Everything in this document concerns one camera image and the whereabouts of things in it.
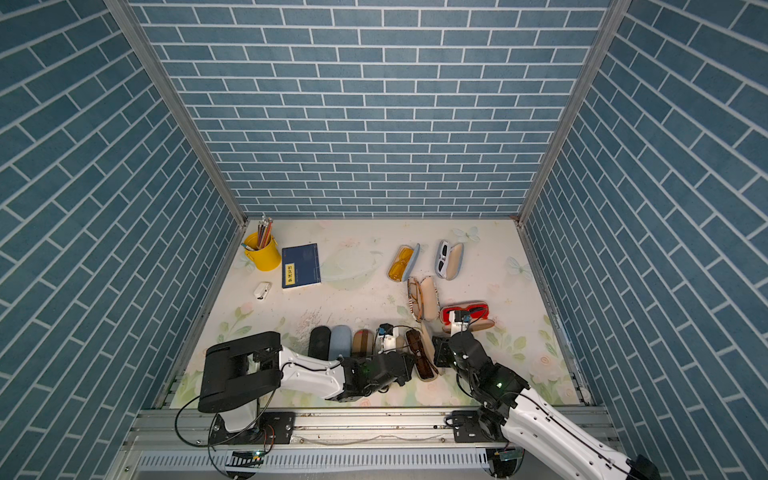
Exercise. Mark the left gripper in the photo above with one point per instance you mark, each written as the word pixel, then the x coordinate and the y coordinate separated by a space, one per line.
pixel 406 373

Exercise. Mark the white frame sunglasses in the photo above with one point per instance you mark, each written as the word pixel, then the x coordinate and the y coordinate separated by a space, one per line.
pixel 441 263

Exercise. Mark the light blue case white sunglasses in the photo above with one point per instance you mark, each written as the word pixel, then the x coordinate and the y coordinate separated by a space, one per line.
pixel 455 260

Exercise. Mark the plaid beige glasses case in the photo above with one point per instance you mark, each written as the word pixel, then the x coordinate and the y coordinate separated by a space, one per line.
pixel 363 343

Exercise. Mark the tortoise brown sunglasses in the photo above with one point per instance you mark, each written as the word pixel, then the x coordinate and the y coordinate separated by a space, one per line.
pixel 425 370

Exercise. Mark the thin amber frame glasses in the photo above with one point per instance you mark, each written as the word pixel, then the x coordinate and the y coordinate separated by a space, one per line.
pixel 415 300

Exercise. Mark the red frame sunglasses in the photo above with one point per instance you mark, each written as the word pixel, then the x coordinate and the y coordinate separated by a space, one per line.
pixel 479 311

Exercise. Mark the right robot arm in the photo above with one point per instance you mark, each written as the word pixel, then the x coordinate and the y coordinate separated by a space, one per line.
pixel 512 409

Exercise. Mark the black glasses case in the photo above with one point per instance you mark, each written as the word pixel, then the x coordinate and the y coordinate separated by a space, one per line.
pixel 319 342

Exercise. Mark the blue case yellow glasses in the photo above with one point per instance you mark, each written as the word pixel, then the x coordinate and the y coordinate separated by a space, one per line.
pixel 416 250

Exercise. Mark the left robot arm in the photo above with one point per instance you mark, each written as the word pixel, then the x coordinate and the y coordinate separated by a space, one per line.
pixel 239 372

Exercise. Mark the flag pattern glasses case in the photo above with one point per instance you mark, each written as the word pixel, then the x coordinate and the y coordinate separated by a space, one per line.
pixel 431 306

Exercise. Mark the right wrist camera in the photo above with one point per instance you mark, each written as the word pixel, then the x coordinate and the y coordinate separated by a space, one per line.
pixel 461 320

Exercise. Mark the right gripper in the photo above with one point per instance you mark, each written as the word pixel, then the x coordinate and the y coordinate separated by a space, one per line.
pixel 439 354

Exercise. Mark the dark blue book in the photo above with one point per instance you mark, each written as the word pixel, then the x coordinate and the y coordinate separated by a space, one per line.
pixel 300 266

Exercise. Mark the yellow pencil cup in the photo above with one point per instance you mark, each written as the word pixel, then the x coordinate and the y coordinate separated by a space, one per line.
pixel 266 258

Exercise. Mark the light blue denim case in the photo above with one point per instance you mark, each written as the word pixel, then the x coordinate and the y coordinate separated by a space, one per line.
pixel 340 343

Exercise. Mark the yellow tinted glasses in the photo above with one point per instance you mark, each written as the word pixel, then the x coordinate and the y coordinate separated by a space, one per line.
pixel 399 264

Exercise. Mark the coloured pencils bundle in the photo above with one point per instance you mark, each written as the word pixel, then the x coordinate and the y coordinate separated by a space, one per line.
pixel 264 232

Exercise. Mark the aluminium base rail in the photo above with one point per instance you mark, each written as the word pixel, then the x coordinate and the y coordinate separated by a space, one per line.
pixel 320 440

